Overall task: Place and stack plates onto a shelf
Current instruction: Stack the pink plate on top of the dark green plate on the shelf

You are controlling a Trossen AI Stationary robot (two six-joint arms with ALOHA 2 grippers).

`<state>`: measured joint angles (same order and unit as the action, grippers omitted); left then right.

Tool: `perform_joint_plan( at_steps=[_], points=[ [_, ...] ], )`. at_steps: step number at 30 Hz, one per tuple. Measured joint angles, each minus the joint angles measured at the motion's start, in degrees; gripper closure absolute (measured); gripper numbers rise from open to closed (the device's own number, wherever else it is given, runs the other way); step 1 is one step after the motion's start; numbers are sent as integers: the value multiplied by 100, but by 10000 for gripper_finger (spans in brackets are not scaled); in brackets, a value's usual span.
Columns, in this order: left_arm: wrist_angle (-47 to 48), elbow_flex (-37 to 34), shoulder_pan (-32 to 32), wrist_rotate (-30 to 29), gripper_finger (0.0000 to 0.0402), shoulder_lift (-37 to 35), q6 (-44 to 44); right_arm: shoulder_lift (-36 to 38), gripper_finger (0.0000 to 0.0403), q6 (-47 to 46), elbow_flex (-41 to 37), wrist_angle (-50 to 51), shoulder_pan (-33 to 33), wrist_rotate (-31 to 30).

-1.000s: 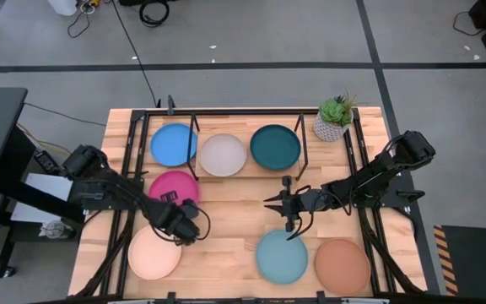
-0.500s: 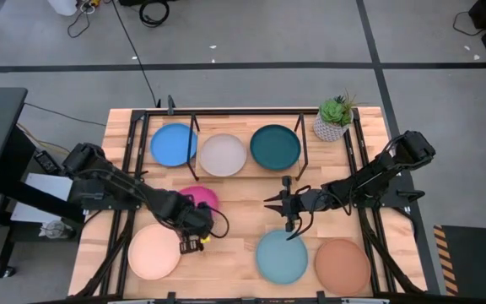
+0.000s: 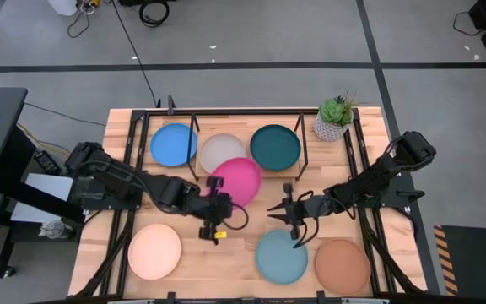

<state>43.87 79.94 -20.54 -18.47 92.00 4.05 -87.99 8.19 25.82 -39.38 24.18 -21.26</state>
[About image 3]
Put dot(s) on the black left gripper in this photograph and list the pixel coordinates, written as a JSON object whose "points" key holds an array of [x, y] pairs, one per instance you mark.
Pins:
{"points": [[215, 209]]}

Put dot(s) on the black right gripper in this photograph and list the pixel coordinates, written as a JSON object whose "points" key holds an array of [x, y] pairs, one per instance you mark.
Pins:
{"points": [[304, 209]]}

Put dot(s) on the pink plate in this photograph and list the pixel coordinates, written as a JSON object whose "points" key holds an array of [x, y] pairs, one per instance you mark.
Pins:
{"points": [[241, 179]]}

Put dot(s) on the light teal plate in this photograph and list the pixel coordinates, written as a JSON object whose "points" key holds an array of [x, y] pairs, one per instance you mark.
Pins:
{"points": [[279, 259]]}

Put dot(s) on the pale grey plate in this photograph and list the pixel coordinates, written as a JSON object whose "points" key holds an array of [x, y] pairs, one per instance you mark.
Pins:
{"points": [[219, 150]]}

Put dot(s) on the dark teal plate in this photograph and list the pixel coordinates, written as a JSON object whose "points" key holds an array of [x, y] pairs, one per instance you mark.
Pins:
{"points": [[274, 148]]}

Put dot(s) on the peach plate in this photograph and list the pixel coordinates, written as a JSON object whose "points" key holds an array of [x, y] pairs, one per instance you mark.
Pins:
{"points": [[154, 251]]}

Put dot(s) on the terracotta orange plate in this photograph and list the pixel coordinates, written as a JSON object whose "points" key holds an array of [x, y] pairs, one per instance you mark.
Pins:
{"points": [[342, 266]]}

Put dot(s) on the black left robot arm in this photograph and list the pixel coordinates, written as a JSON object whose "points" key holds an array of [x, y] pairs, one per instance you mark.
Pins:
{"points": [[120, 177]]}

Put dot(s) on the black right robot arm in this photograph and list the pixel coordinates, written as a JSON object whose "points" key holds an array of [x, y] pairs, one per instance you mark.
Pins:
{"points": [[378, 173]]}

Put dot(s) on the yellow tag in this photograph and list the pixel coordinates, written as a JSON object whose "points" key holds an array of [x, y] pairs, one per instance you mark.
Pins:
{"points": [[220, 235]]}

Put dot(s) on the blue plate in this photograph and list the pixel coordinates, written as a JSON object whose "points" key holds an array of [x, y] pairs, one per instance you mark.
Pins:
{"points": [[169, 145]]}

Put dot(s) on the black table clamp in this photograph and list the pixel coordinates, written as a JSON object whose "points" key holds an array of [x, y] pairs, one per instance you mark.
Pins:
{"points": [[171, 297], [170, 104], [321, 297]]}

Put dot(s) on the succulent in white pot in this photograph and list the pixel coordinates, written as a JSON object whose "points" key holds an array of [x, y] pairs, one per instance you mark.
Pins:
{"points": [[331, 122]]}

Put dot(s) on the clear plastic item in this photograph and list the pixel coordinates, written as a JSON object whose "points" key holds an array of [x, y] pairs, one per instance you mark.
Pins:
{"points": [[55, 230]]}

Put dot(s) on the white panel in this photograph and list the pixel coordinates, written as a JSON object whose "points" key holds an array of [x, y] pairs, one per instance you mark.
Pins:
{"points": [[44, 190]]}

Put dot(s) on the black power adapter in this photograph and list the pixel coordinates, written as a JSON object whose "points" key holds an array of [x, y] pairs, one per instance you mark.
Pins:
{"points": [[46, 162]]}

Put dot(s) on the hazard striped black mat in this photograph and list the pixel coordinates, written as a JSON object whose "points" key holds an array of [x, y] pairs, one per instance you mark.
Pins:
{"points": [[479, 262]]}

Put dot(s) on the white floor container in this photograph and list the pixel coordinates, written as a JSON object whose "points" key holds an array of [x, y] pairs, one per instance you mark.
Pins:
{"points": [[62, 6]]}

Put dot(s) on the black metal rack frame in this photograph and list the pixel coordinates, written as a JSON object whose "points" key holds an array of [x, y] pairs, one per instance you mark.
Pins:
{"points": [[247, 125]]}

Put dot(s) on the black rig frame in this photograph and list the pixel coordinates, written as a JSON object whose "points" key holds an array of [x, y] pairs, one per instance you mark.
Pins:
{"points": [[226, 112]]}

